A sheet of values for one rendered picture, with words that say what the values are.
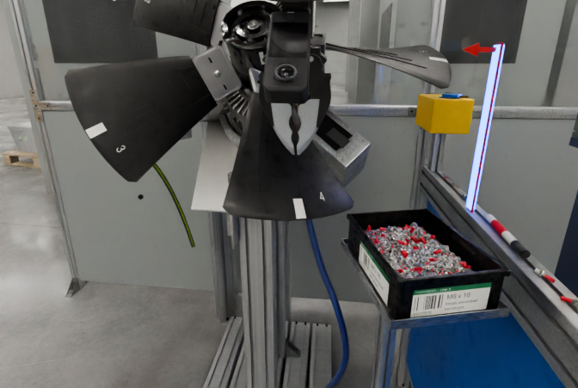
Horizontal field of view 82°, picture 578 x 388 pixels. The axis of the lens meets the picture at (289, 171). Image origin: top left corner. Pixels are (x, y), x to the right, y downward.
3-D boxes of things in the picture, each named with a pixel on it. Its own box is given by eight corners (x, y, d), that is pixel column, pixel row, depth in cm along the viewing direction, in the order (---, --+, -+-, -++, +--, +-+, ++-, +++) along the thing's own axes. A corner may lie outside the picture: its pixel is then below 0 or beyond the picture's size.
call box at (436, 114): (414, 128, 103) (418, 93, 100) (448, 128, 102) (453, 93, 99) (428, 138, 88) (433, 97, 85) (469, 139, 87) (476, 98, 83)
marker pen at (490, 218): (485, 212, 65) (521, 250, 52) (493, 213, 65) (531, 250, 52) (483, 219, 66) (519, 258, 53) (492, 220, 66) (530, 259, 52)
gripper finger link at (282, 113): (298, 138, 52) (298, 80, 46) (295, 158, 47) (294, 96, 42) (279, 137, 52) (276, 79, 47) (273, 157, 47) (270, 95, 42)
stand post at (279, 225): (264, 361, 136) (255, 66, 101) (285, 364, 135) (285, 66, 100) (261, 371, 132) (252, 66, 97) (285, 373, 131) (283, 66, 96)
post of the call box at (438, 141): (427, 168, 100) (433, 127, 96) (438, 169, 99) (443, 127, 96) (430, 171, 97) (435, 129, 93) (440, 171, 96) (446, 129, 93)
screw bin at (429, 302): (344, 245, 66) (346, 212, 64) (422, 238, 69) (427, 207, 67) (393, 325, 46) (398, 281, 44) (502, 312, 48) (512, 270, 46)
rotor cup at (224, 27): (226, 99, 69) (206, 54, 57) (236, 45, 75) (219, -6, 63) (295, 100, 67) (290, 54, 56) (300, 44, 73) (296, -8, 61)
